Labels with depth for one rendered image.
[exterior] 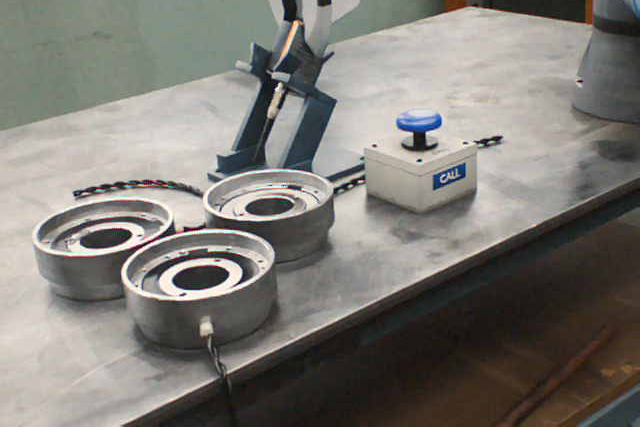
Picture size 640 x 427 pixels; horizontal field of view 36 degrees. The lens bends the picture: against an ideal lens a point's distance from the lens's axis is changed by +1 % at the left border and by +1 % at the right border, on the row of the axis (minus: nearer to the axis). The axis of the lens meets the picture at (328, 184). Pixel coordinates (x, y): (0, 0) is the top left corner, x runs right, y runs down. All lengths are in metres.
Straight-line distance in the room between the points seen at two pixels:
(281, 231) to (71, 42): 1.76
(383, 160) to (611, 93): 0.30
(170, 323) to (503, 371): 0.51
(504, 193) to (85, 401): 0.41
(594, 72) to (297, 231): 0.43
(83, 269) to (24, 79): 1.72
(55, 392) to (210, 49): 2.07
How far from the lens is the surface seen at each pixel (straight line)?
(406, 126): 0.83
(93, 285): 0.73
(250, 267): 0.69
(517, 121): 1.04
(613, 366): 1.09
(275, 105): 0.90
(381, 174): 0.84
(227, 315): 0.64
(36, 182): 0.99
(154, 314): 0.65
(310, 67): 0.91
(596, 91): 1.05
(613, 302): 1.21
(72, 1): 2.45
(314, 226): 0.75
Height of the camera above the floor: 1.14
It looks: 22 degrees down
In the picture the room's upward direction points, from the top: 4 degrees counter-clockwise
